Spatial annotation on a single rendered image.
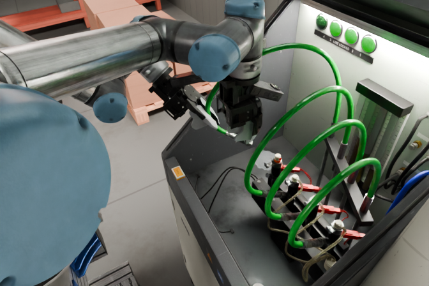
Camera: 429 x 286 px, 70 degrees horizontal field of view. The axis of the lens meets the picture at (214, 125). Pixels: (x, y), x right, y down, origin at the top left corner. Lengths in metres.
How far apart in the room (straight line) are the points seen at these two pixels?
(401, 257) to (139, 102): 2.38
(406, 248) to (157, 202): 1.76
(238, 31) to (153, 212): 1.78
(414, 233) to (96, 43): 0.62
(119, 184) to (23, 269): 2.20
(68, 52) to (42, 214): 0.24
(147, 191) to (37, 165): 2.11
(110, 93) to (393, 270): 0.69
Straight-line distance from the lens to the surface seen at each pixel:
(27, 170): 0.21
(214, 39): 0.50
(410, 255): 0.72
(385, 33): 0.87
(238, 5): 0.58
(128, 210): 2.24
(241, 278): 0.88
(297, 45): 0.79
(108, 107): 0.74
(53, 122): 0.21
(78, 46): 0.44
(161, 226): 2.12
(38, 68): 0.39
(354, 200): 0.87
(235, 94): 0.67
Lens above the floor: 1.76
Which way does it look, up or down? 40 degrees down
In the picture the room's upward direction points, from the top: 3 degrees counter-clockwise
